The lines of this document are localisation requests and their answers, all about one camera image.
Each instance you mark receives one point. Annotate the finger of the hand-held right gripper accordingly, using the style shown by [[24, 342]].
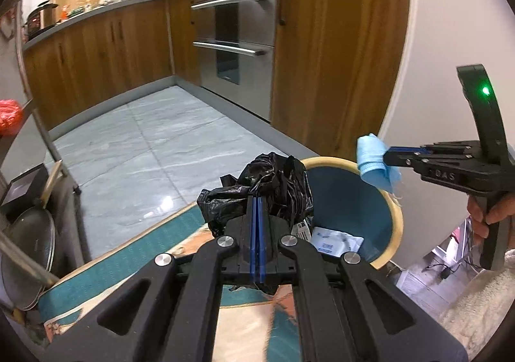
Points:
[[454, 146], [426, 163]]

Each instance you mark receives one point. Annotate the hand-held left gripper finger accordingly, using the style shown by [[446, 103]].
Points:
[[254, 233], [261, 233]]

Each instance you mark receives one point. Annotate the black plastic bag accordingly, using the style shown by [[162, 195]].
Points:
[[265, 181]]

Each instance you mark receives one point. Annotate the blue wipe cloth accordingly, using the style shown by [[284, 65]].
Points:
[[372, 163]]

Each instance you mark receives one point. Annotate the blue bin with cream rim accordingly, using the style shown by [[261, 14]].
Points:
[[362, 209]]

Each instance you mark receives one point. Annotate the person's right hand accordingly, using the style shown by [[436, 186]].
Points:
[[499, 211]]

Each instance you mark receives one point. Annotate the white barcode label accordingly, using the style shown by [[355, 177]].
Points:
[[303, 231]]

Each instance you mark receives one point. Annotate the white flat packet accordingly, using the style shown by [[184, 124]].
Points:
[[338, 240]]

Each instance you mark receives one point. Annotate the teal patterned mat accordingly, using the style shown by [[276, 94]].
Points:
[[141, 249]]

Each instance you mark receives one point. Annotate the tall wooden cabinet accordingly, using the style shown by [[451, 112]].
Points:
[[342, 56]]

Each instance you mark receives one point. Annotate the white fleece clothing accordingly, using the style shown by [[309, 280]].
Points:
[[474, 305]]

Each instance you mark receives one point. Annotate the wooden stick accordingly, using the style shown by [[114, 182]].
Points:
[[51, 181]]

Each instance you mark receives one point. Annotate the stainless steel oven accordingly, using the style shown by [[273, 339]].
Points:
[[241, 24]]

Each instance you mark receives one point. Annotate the glass pot lid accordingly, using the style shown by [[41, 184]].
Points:
[[28, 249]]

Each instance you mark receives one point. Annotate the grey metal rack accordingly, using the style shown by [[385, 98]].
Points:
[[44, 132]]

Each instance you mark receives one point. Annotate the wooden lower kitchen cabinets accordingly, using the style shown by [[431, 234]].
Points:
[[100, 56]]

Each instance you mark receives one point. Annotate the black flat box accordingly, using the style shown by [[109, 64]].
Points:
[[22, 191]]

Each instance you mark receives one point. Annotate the grey kitchen countertop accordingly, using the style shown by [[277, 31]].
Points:
[[100, 10]]

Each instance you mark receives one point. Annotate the orange item on countertop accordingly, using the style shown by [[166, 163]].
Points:
[[65, 13]]

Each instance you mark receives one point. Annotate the dark rice cooker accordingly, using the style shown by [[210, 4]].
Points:
[[38, 20]]

